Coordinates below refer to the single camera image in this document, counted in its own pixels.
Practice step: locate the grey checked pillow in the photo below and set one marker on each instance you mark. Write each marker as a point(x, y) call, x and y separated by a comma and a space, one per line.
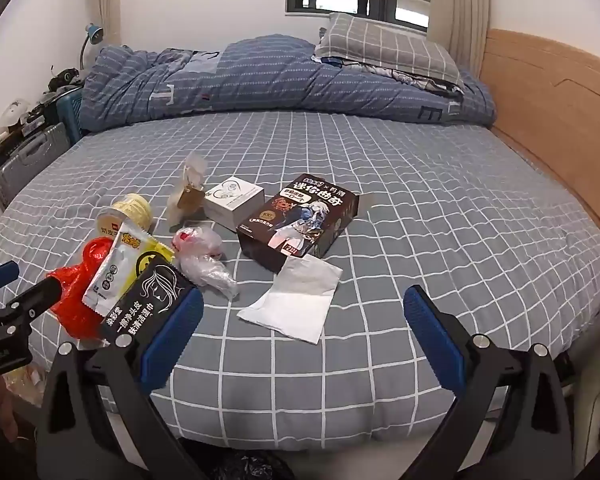
point(380, 45)

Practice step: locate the dark printed pillow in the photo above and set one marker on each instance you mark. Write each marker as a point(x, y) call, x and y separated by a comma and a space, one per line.
point(415, 77)

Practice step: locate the white tissue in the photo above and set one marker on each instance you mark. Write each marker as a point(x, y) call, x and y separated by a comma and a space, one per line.
point(295, 300)

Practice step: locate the teal plastic stool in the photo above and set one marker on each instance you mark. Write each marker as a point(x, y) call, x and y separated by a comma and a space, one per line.
point(70, 115)

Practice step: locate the cream curtain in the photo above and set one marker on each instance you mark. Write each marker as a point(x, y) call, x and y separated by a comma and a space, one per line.
point(460, 5)
point(107, 0)

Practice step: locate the dark clutter pile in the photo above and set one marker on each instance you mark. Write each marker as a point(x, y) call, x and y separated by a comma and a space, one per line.
point(62, 80)

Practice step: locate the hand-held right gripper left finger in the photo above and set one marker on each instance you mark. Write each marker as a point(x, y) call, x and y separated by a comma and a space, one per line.
point(172, 340)

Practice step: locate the dark brown cookie box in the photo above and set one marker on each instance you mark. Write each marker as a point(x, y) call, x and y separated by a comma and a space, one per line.
point(295, 220)

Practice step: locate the black wet wipe packet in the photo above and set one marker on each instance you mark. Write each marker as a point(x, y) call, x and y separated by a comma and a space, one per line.
point(150, 300)

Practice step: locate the white round object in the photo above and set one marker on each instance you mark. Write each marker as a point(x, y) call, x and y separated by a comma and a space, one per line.
point(12, 112)

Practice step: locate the bed with grey checked sheet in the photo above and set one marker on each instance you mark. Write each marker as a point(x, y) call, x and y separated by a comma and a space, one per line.
point(380, 360)

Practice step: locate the yellow white snack packet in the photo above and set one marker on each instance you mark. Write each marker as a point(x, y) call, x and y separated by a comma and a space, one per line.
point(115, 270)

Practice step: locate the clear plastic bag red print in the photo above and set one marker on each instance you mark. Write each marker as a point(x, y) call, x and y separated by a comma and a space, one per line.
point(205, 265)

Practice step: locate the white earphone box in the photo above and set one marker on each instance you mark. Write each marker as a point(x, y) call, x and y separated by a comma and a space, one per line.
point(232, 195)

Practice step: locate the blue desk lamp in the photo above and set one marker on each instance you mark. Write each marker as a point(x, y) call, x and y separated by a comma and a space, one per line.
point(96, 34)

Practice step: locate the blue striped quilt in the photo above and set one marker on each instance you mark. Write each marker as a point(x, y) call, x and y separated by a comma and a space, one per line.
point(280, 80)

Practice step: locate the black trash bag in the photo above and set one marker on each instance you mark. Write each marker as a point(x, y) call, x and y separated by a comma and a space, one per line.
point(250, 467)

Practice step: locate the yellow ribbed cup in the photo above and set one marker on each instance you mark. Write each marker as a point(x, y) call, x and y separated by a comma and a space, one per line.
point(130, 210)

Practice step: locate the wooden headboard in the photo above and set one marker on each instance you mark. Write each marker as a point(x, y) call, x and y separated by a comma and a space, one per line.
point(555, 110)

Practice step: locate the grey suitcase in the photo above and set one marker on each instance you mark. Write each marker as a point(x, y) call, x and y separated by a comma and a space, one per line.
point(25, 160)

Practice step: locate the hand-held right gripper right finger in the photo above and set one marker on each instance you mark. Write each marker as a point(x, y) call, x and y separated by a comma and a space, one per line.
point(432, 340)

